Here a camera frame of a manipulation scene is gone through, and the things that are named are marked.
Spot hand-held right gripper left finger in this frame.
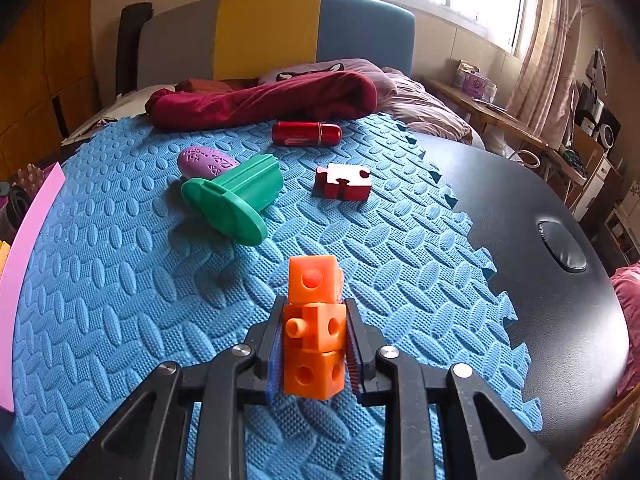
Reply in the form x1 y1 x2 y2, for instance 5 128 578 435
62 296 288 480

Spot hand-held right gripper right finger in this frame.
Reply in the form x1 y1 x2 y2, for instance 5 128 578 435
342 297 566 480

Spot orange linking cubes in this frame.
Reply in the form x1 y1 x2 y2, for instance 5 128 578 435
282 254 347 401

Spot green plastic stamp toy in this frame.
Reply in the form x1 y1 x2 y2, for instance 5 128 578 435
181 154 283 247

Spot red puzzle piece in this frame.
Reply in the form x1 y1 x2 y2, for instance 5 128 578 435
314 162 373 202

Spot purple oval toy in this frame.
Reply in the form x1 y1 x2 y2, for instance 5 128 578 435
177 146 241 181

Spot red cylinder case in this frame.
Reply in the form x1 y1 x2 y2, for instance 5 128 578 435
272 121 343 147

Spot pink shallow box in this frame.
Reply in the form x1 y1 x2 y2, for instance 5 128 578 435
0 162 67 413

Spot blue foam mat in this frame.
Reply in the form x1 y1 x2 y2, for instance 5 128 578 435
0 112 543 480

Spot black round table cap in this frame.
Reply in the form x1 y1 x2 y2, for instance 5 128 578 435
536 220 588 273

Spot dark red cloth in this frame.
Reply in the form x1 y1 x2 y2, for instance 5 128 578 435
145 71 378 128

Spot pink blanket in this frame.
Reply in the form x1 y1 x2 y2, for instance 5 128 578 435
380 67 486 151

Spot wicker chair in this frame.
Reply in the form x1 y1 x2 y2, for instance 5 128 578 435
565 385 640 480

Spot pink cushion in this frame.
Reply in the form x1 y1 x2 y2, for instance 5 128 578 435
610 260 640 396

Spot wooden bedside shelf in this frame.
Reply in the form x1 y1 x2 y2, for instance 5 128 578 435
425 77 548 151

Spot cat print pillow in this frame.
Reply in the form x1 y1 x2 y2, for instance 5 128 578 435
257 57 398 111

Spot black round container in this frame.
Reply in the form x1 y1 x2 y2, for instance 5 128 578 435
0 185 38 243

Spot white cabinet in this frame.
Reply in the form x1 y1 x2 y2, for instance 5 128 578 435
570 160 621 221

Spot small pink storage box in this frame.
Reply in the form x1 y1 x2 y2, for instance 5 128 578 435
455 60 498 98

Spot brown spiky ball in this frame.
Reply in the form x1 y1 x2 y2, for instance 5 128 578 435
11 164 43 193

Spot cardboard box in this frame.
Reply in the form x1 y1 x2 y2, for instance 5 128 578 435
565 125 606 181

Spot grey yellow blue headboard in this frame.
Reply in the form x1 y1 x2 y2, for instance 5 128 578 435
136 0 417 96

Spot black speaker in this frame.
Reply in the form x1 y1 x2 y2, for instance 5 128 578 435
575 82 623 151

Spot pink curtain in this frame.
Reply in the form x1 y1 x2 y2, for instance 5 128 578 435
505 0 601 151

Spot wooden wardrobe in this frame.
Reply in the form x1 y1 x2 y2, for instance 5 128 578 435
0 0 123 181

